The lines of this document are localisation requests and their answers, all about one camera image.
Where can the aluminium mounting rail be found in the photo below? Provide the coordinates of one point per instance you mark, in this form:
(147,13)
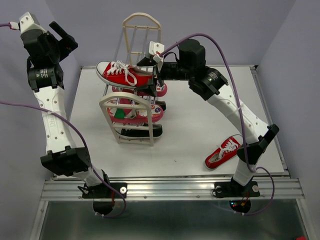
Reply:
(166,189)

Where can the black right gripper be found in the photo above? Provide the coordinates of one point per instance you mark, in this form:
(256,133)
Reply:
(150,88)

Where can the cream and chrome shoe shelf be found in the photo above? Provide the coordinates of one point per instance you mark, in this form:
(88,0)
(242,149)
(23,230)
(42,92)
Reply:
(130,102)

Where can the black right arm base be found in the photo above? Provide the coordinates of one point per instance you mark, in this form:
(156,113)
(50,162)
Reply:
(239,195)

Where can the red sneaker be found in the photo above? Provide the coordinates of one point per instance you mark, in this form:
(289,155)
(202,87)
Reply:
(224,152)
(119,74)

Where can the pink green flip-flop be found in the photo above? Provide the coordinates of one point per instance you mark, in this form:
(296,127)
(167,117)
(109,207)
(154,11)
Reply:
(153,89)
(132,116)

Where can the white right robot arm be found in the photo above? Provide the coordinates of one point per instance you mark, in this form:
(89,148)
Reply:
(218,91)

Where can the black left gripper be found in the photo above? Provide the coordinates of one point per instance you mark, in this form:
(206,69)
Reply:
(66,45)

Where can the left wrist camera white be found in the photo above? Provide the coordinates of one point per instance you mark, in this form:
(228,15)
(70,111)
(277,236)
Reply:
(27,22)

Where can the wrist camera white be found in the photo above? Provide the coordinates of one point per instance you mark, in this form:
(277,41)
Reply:
(154,51)
(27,22)

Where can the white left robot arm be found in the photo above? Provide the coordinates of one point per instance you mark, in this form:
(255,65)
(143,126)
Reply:
(45,78)

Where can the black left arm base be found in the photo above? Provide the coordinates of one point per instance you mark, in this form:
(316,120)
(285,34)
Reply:
(108,201)

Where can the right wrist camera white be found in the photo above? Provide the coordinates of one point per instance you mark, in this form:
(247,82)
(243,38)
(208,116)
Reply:
(154,51)

